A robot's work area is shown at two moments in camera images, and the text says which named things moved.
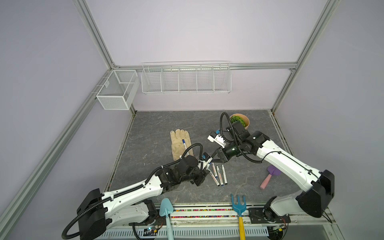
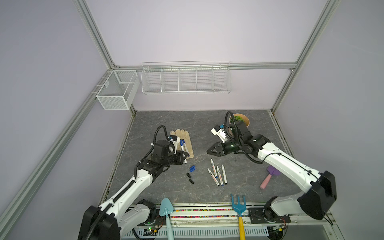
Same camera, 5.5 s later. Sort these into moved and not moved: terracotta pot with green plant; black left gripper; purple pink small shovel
Moved: black left gripper
Not moved: purple pink small shovel; terracotta pot with green plant
